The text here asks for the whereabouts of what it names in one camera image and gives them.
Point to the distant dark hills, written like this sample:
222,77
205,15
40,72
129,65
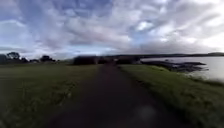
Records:
180,55

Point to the dark bushes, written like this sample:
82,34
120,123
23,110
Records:
100,60

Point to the dark rocky shore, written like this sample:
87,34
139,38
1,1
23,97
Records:
176,65

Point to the grey water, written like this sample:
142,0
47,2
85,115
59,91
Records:
210,66

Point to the dark asphalt path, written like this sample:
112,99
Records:
111,100

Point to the wide grass field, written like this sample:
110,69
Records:
36,90

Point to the dark group of trees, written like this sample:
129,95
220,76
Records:
13,57

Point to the grass strip beside water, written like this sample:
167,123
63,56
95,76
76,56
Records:
180,93

